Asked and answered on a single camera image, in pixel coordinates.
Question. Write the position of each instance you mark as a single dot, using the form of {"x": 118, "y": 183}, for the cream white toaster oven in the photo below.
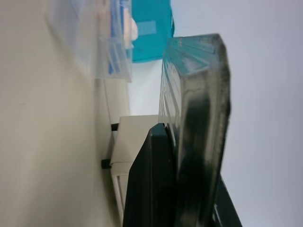
{"x": 127, "y": 142}

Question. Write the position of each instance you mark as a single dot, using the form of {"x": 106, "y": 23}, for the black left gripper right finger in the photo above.
{"x": 201, "y": 132}

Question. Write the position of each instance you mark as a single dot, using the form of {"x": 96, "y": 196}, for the clear plastic storage box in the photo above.
{"x": 116, "y": 59}

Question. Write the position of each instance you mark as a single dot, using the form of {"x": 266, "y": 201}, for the teal plastic container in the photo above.
{"x": 149, "y": 28}

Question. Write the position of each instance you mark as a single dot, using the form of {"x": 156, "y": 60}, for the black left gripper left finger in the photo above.
{"x": 151, "y": 189}

